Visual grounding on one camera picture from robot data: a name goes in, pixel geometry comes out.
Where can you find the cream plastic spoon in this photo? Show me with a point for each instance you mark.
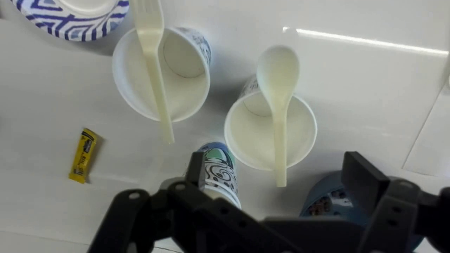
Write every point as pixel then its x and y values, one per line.
pixel 277 75

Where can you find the yellow packet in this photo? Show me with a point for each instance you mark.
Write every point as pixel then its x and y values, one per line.
pixel 84 155

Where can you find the cream plastic fork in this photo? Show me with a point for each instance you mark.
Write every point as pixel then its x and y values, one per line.
pixel 152 51

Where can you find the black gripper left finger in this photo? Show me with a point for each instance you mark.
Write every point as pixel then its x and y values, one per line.
pixel 195 169

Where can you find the blue patterned paper plate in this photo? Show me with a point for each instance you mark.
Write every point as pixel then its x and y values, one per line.
pixel 70 25

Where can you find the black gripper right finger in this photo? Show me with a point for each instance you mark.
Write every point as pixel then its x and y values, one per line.
pixel 363 177

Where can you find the blue bowl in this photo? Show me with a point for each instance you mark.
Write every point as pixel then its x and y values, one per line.
pixel 328 197

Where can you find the patterned paper cup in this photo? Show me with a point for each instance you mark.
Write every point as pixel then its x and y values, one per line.
pixel 300 135
pixel 131 89
pixel 219 173

